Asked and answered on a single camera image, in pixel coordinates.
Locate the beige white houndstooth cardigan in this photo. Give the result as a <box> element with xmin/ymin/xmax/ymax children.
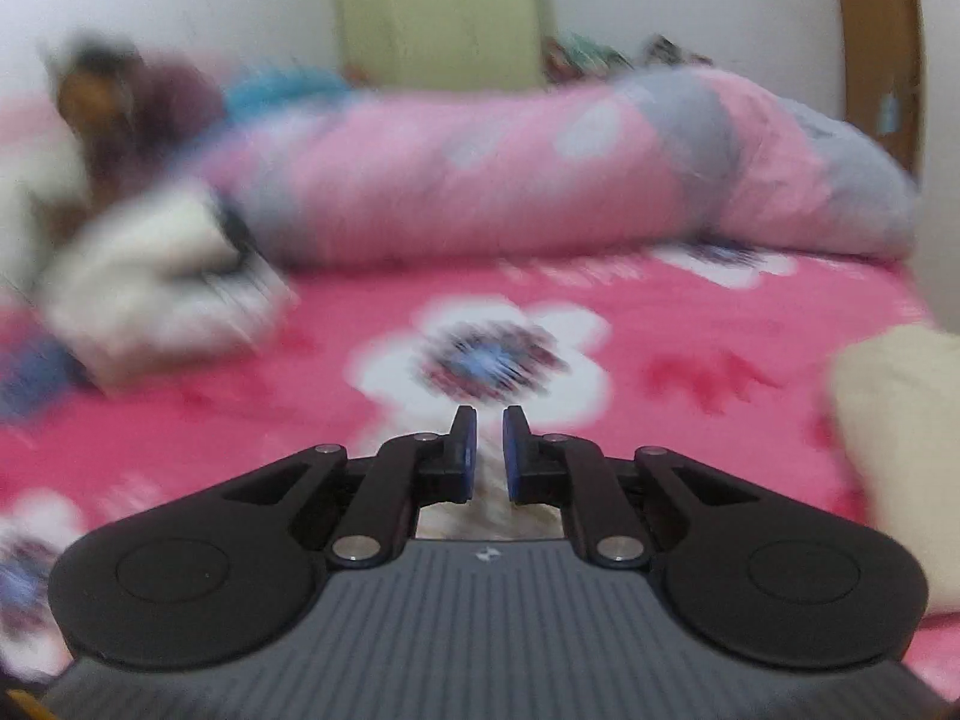
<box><xmin>416</xmin><ymin>454</ymin><xmax>563</xmax><ymax>541</ymax></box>

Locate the yellow-green wardrobe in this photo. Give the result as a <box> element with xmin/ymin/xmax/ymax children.
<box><xmin>337</xmin><ymin>0</ymin><xmax>553</xmax><ymax>91</ymax></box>

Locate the pink floral bed sheet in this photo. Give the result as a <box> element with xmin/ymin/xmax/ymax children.
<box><xmin>2</xmin><ymin>247</ymin><xmax>929</xmax><ymax>679</ymax></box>

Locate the white shirt under blanket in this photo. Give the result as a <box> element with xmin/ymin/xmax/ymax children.
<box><xmin>82</xmin><ymin>257</ymin><xmax>296</xmax><ymax>385</ymax></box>

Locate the blue crumpled cloth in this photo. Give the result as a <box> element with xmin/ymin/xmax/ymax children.
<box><xmin>223</xmin><ymin>67</ymin><xmax>353</xmax><ymax>122</ymax></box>

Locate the white fleece blanket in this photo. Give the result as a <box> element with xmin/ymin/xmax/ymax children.
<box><xmin>35</xmin><ymin>185</ymin><xmax>243</xmax><ymax>384</ymax></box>

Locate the pink grey floral duvet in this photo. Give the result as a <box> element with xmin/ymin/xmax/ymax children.
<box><xmin>194</xmin><ymin>67</ymin><xmax>918</xmax><ymax>266</ymax></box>

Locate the brown wooden door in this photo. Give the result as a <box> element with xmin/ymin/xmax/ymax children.
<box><xmin>839</xmin><ymin>0</ymin><xmax>924</xmax><ymax>172</ymax></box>

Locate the folded cream garment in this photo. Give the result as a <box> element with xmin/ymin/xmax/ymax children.
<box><xmin>828</xmin><ymin>323</ymin><xmax>958</xmax><ymax>614</ymax></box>

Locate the person lying on bed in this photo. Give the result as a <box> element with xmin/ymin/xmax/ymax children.
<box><xmin>34</xmin><ymin>37</ymin><xmax>226</xmax><ymax>245</ymax></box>

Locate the blue denim garment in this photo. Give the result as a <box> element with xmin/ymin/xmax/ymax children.
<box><xmin>2</xmin><ymin>335</ymin><xmax>89</xmax><ymax>424</ymax></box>

